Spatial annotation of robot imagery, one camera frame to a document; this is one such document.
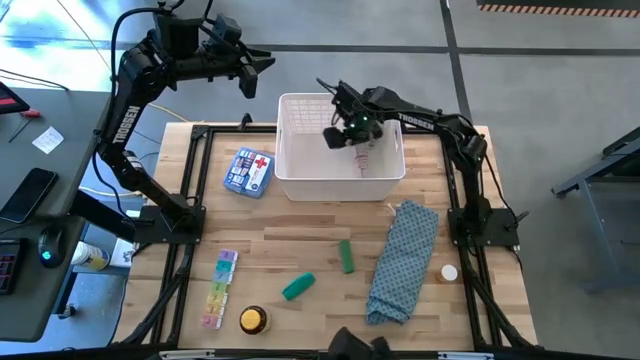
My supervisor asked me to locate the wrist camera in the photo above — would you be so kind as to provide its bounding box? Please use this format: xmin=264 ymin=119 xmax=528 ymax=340
xmin=329 ymin=79 xmax=362 ymax=115
xmin=214 ymin=14 xmax=245 ymax=47

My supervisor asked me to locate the black desk leg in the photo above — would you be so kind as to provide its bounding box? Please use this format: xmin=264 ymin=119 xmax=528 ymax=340
xmin=67 ymin=188 xmax=146 ymax=242

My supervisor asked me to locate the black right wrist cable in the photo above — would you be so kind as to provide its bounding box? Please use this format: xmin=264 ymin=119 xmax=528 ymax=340
xmin=315 ymin=77 xmax=341 ymax=97

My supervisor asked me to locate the blue patterned cloth gown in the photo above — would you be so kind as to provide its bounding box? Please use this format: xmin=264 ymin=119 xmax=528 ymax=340
xmin=364 ymin=199 xmax=440 ymax=326

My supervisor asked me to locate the blue first aid kit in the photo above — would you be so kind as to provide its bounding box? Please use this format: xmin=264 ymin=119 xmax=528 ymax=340
xmin=222 ymin=146 xmax=276 ymax=200

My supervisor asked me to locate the yellow floor cable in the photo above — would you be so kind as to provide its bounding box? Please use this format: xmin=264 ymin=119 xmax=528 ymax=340
xmin=52 ymin=0 xmax=192 ymax=124

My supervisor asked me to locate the white printed box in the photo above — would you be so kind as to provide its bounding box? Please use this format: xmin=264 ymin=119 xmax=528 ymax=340
xmin=108 ymin=237 xmax=139 ymax=269

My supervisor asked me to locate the white perforated plastic basket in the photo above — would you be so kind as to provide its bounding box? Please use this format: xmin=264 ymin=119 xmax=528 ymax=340
xmin=273 ymin=92 xmax=407 ymax=202

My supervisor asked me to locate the black computer mouse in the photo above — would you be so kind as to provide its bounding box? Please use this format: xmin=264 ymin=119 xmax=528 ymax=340
xmin=37 ymin=227 xmax=66 ymax=269

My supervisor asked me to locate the black keyboard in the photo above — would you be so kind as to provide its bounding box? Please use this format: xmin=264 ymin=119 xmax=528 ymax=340
xmin=0 ymin=237 xmax=30 ymax=296

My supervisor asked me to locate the rainbow weekly pill organizer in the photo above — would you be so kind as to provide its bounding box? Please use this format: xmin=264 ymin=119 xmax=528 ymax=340
xmin=200 ymin=248 xmax=240 ymax=330

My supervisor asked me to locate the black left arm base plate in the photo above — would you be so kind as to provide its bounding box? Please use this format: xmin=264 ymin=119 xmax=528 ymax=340
xmin=133 ymin=204 xmax=207 ymax=246

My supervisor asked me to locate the black desk cable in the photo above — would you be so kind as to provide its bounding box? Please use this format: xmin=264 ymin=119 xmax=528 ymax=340
xmin=0 ymin=67 xmax=71 ymax=93

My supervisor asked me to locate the green smooth wrap roll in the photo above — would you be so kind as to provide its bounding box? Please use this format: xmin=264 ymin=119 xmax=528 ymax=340
xmin=338 ymin=239 xmax=356 ymax=275

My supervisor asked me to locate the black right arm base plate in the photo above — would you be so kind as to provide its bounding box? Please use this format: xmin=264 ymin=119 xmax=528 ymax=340
xmin=447 ymin=207 xmax=521 ymax=249

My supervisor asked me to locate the blue grey metal cart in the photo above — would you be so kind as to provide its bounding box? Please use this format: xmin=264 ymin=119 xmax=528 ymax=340
xmin=551 ymin=127 xmax=640 ymax=295

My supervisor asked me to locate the black aluminium table frame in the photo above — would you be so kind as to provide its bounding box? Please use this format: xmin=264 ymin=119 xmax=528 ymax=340
xmin=112 ymin=113 xmax=539 ymax=351

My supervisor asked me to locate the red handled screwdriver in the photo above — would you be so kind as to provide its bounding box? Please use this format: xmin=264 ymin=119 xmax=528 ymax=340
xmin=7 ymin=108 xmax=43 ymax=144

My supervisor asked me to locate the white yellow cup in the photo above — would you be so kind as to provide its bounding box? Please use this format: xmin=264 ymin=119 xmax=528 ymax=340
xmin=69 ymin=240 xmax=111 ymax=272

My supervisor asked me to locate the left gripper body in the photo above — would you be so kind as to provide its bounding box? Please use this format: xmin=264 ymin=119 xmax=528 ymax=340
xmin=217 ymin=47 xmax=259 ymax=98

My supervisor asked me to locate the silver bracket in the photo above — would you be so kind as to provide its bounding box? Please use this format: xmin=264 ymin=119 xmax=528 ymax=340
xmin=438 ymin=351 xmax=495 ymax=360
xmin=158 ymin=349 xmax=216 ymax=360

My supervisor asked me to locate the small orange bottle white cap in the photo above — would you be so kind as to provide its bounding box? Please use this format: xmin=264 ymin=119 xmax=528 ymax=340
xmin=435 ymin=263 xmax=460 ymax=285

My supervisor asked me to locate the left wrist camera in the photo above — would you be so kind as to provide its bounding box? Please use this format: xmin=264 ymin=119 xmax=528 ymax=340
xmin=214 ymin=14 xmax=245 ymax=47

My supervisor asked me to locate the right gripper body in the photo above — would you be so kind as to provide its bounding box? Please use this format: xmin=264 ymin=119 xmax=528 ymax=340
xmin=322 ymin=107 xmax=386 ymax=150

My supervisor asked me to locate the amber bottle yellow lid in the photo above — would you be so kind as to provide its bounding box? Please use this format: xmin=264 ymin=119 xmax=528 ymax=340
xmin=238 ymin=304 xmax=272 ymax=336

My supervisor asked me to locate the white paper note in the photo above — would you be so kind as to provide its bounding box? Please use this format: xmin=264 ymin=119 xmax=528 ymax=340
xmin=31 ymin=125 xmax=65 ymax=155

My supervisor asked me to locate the black smartphone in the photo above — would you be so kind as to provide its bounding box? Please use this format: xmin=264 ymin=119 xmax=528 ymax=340
xmin=0 ymin=167 xmax=60 ymax=225

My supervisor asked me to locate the black bulky object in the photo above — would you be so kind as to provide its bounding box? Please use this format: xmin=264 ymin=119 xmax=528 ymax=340
xmin=327 ymin=326 xmax=396 ymax=360

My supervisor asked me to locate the grey desk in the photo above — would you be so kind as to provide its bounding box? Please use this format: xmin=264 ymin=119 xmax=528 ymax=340
xmin=0 ymin=87 xmax=117 ymax=344

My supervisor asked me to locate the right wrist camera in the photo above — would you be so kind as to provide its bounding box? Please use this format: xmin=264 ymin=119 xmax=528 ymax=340
xmin=329 ymin=79 xmax=362 ymax=115

